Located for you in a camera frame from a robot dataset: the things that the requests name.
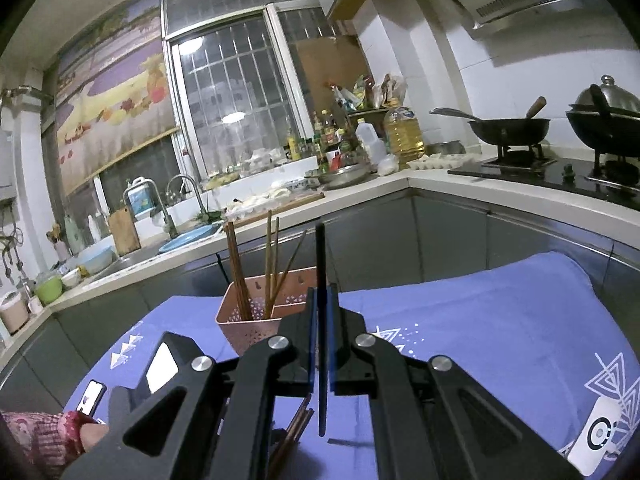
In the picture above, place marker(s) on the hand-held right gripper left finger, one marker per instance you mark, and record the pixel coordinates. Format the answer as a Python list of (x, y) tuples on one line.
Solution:
[(280, 365)]

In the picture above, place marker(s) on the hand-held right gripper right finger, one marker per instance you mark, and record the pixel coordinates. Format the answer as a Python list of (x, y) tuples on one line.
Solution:
[(350, 360)]

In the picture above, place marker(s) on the pink perforated utensil basket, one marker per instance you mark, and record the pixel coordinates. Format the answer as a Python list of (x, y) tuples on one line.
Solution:
[(250, 335)]

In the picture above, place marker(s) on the bundle of wooden chopsticks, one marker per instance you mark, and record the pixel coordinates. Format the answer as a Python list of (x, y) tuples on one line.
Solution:
[(292, 430)]

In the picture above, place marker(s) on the dark brown chopstick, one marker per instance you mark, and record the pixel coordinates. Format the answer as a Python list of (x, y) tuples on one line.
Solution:
[(241, 280), (234, 270)]

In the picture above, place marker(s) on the black chopstick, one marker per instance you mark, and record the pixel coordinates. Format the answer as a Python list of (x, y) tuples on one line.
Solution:
[(320, 260)]

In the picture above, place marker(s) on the light brown chopstick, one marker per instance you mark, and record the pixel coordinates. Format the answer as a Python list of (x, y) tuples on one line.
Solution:
[(275, 260), (292, 260), (269, 260)]

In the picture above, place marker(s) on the person's left forearm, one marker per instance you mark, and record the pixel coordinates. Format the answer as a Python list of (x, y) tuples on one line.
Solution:
[(35, 435)]

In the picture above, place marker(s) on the smartphone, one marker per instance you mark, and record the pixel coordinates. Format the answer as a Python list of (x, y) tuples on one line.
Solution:
[(93, 398)]

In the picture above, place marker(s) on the blue plate by sink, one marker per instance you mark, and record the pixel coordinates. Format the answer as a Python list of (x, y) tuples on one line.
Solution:
[(187, 240)]

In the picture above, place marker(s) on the light blue bowl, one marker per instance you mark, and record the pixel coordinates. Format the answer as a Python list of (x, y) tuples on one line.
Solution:
[(97, 260)]

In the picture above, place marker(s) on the blue printed tablecloth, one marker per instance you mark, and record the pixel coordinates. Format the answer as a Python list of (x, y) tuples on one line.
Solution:
[(475, 320)]

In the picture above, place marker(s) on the upright wooden cutting board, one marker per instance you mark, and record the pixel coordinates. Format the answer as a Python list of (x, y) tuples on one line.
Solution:
[(124, 232)]

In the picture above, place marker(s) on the steel gooseneck faucet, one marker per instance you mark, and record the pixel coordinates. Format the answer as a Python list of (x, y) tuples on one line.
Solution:
[(192, 195), (160, 210)]

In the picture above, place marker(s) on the green bowl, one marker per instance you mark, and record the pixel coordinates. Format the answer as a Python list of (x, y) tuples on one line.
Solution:
[(49, 291)]

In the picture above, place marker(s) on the white pitcher with blue print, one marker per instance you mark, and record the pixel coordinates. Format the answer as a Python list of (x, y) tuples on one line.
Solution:
[(139, 197)]

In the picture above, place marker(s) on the kitchen counter with cabinets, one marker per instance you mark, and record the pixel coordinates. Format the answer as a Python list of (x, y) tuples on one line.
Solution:
[(450, 220)]

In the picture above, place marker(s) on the beige rice cooker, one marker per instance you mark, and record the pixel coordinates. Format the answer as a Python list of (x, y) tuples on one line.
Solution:
[(14, 312)]

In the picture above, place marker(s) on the steel basin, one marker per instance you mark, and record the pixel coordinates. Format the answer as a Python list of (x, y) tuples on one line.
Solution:
[(340, 176)]

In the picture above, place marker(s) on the white egg tray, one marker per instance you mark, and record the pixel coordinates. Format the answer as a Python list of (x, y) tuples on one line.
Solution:
[(440, 161)]

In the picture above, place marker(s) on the white plastic jug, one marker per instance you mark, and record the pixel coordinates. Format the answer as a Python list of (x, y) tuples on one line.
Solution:
[(371, 142)]

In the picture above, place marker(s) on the group of condiment bottles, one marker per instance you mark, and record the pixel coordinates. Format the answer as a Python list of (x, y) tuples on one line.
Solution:
[(325, 140)]

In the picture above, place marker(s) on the yellow cooking oil bottle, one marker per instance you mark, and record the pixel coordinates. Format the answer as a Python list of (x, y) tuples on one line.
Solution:
[(404, 132)]

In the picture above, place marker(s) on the barred kitchen window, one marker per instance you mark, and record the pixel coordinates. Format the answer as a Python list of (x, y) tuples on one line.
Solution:
[(235, 95)]

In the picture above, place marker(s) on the black gas stove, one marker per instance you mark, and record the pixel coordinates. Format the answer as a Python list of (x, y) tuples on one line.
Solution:
[(540, 170)]

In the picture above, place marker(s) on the pile of food bags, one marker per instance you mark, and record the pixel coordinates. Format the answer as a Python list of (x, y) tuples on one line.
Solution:
[(370, 91)]

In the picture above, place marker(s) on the brown cardboard sheet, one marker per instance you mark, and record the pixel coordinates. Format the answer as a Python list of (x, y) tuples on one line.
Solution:
[(330, 70)]

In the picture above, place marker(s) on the black wok with lid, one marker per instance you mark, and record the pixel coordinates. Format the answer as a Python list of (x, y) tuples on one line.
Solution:
[(605, 120)]

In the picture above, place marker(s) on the fruit wall poster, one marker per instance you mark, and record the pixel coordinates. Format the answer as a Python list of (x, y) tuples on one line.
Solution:
[(115, 110)]

